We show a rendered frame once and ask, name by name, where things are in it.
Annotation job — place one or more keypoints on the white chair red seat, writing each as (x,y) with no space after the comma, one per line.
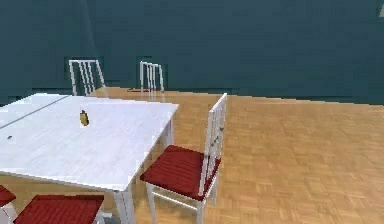
(58,208)
(87,75)
(5,196)
(181,171)
(150,76)

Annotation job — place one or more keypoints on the small yellow black object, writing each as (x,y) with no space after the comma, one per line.
(84,118)

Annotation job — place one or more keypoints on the white dining table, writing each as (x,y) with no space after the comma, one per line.
(83,150)

